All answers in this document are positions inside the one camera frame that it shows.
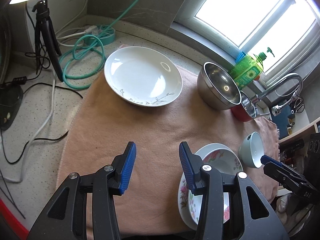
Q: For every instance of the white plate grey branch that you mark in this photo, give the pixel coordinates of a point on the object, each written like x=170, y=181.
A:
x=143, y=76

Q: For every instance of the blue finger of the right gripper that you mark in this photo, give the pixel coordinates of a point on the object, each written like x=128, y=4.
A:
x=266, y=159

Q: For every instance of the black tripod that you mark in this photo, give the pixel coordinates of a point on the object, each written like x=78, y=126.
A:
x=45, y=28

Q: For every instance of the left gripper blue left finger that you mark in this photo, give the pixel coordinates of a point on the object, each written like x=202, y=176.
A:
x=125, y=167

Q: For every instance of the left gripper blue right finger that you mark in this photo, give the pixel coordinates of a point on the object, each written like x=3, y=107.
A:
x=191, y=164

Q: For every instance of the light blue ceramic bowl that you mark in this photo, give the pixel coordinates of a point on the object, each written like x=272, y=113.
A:
x=252, y=150

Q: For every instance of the blue cup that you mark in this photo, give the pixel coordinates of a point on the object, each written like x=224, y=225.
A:
x=240, y=56

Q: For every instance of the green dish soap bottle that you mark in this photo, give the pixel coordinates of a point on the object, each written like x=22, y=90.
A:
x=247, y=70

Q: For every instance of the pink towel mat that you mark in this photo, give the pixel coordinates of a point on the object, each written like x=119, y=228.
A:
x=105, y=123

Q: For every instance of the black dish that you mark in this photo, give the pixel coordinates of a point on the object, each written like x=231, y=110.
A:
x=11, y=100

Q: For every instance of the red box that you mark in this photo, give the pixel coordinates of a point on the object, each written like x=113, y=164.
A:
x=17, y=228

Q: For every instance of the black scissors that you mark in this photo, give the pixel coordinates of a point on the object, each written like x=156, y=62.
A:
x=298, y=106

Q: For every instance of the red steel bowl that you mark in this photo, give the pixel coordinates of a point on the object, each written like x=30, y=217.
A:
x=245, y=111

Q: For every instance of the white work glove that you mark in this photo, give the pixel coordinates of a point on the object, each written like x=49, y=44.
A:
x=287, y=204

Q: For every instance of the chrome kitchen faucet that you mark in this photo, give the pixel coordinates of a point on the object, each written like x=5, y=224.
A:
x=276, y=110

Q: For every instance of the floral plate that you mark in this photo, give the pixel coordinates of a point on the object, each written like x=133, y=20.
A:
x=197, y=154
x=220, y=159

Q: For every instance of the large steel bowl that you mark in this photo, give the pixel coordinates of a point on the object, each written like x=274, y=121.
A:
x=217, y=88

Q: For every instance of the window frame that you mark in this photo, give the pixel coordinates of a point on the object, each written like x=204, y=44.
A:
x=287, y=31

